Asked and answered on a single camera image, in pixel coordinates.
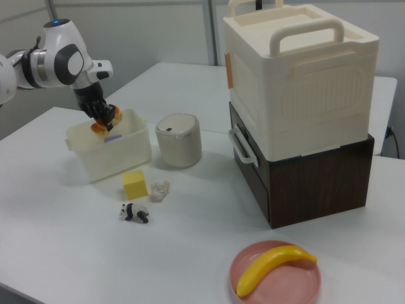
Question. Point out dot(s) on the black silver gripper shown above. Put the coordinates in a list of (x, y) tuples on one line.
[(90, 99)]

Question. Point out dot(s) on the toy bread loaf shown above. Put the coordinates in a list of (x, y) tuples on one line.
[(98, 129)]

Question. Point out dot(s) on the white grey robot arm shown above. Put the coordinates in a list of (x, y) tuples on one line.
[(53, 63)]

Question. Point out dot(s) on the white plastic basket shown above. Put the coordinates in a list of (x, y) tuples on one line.
[(114, 158)]

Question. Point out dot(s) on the yellow block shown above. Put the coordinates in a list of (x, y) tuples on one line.
[(135, 187)]

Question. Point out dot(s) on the small cream lidded trash can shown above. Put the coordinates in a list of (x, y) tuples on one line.
[(178, 145)]

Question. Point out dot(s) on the crumpled clear plastic wrap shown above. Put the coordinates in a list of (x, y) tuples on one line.
[(159, 191)]

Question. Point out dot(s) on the panda toy figure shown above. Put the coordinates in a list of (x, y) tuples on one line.
[(134, 212)]

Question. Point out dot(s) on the black pole stand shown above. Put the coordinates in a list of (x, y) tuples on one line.
[(259, 3)]

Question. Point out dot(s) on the cream plastic storage box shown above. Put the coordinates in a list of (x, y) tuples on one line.
[(300, 95)]

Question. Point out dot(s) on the yellow toy banana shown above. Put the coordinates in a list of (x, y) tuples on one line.
[(269, 266)]

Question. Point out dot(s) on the dark brown wooden drawer cabinet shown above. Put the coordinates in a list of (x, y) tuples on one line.
[(316, 190)]

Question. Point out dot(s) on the pink plate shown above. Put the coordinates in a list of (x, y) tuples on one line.
[(294, 285)]

